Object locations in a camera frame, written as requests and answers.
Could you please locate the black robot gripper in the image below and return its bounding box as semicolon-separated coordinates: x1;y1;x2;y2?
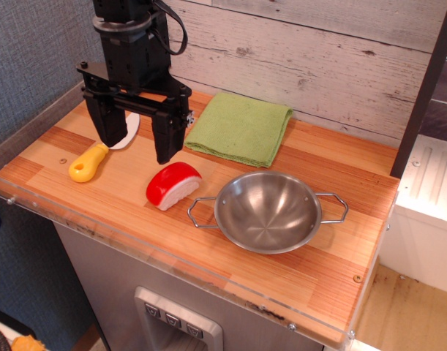
77;28;192;165

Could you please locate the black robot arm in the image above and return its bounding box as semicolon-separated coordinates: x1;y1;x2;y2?
77;1;192;165

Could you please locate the green folded cloth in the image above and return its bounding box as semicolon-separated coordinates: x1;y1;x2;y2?
184;92;293;168

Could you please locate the red white toy sushi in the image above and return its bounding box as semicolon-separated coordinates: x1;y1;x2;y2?
146;162;202;211

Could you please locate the silver dispenser panel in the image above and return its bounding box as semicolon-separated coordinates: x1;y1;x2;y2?
134;287;224;350

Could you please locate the yellow object bottom left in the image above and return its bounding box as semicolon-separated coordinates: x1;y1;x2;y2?
11;335;47;351

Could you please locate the white toy sink unit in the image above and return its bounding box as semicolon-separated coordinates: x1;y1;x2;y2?
379;135;447;292

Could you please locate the yellow handled toy knife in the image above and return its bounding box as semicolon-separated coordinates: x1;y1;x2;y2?
68;113;140;183

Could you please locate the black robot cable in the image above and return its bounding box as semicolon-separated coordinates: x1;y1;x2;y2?
148;0;189;56

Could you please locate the dark right post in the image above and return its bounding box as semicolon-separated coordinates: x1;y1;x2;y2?
390;11;447;178

